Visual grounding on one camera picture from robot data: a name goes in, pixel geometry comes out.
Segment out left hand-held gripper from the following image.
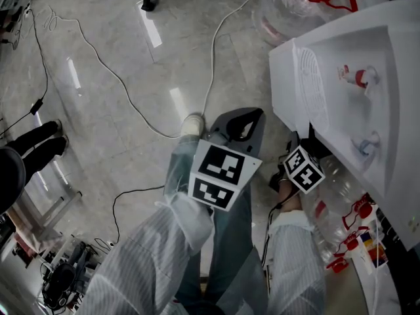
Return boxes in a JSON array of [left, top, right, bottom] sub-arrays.
[[187, 107, 266, 213]]

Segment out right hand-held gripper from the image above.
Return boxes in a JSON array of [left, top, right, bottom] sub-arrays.
[[268, 129, 326, 195]]

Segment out white water dispenser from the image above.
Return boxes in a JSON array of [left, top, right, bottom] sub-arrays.
[[268, 0, 420, 252]]

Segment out person's right forearm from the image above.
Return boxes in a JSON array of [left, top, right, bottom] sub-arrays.
[[266, 180, 328, 315]]

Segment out person's left forearm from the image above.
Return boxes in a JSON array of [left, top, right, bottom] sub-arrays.
[[77, 191, 215, 315]]

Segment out person's white shoe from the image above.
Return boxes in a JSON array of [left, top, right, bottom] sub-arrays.
[[180, 112, 207, 138]]

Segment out person's jeans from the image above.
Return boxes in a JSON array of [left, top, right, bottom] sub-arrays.
[[163, 133, 269, 315]]

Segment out small colourful carton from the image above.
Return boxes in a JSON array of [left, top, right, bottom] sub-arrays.
[[358, 232, 389, 269]]

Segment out person's striped white coat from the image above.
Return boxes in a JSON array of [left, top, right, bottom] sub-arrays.
[[77, 191, 328, 315]]

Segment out black round chair back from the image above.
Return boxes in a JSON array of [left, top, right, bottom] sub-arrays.
[[0, 145, 27, 215]]

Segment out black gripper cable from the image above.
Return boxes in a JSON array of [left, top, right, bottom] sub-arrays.
[[261, 188, 296, 266]]

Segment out thin black floor cable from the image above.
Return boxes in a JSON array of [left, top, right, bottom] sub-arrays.
[[93, 184, 165, 254]]

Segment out thin white cable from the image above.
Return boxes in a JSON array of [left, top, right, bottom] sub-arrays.
[[44, 7, 184, 140]]

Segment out grey metal frame stand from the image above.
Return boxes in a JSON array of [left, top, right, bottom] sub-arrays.
[[12, 188, 83, 243]]

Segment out black cable with adapter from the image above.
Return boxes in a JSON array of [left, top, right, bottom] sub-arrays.
[[0, 7, 50, 138]]

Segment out black headset with cables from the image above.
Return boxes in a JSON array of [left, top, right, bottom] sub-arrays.
[[41, 261, 78, 310]]

